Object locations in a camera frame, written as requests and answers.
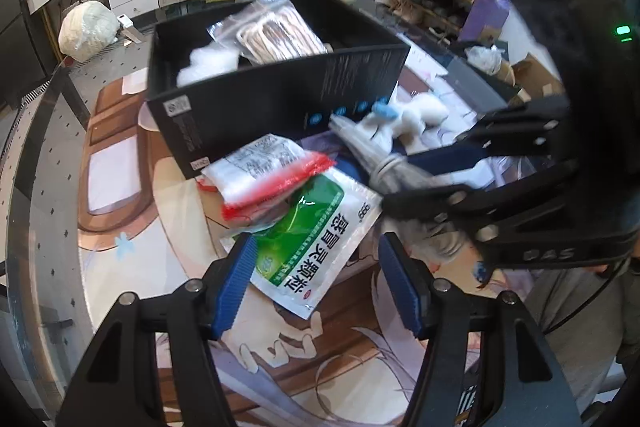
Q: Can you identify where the white paper slip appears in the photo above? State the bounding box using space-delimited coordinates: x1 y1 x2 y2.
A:
121 71 151 96

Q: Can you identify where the person's grey clothing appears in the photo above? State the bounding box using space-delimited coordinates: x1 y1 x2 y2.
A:
522 264 634 414

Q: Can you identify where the open cardboard box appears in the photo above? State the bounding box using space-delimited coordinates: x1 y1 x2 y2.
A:
509 52 566 106

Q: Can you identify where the white and blue plush toy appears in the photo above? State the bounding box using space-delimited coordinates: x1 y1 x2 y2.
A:
359 94 449 156

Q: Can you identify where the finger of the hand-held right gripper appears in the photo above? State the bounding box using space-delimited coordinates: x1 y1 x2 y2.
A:
406 94 572 175
381 158 582 259

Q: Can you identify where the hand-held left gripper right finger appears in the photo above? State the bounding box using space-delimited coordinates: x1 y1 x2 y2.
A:
378 232 584 427

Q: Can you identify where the black cardboard box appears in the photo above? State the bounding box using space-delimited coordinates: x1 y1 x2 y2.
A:
145 0 412 180

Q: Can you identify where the white bundled plastic bag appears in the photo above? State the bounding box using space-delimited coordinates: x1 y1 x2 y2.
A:
58 0 121 63

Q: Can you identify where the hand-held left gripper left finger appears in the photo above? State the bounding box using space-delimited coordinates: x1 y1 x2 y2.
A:
55 232 259 427

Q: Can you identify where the bagged white rope bundle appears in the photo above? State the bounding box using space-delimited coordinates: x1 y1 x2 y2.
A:
207 0 332 66

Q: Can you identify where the white cotton wad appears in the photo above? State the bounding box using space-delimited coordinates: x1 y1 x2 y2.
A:
177 45 240 87

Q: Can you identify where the green and white sachet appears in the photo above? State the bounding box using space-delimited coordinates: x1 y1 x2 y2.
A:
220 171 384 321

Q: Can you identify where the purple bag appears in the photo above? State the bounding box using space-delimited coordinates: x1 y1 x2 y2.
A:
458 0 511 46

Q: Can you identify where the red-edged clear zip bag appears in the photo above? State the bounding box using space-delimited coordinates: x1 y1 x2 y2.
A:
197 133 336 226

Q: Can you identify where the white dotted rug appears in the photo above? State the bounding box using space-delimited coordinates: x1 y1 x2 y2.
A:
0 14 156 358

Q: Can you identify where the black cable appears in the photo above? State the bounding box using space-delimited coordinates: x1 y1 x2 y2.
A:
544 256 632 334

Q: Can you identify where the bagged white cable bundle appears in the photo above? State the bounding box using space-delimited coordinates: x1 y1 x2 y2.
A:
329 114 482 269

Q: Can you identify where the crumpled white plastic bag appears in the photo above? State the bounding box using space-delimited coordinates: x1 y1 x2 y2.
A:
464 45 506 74

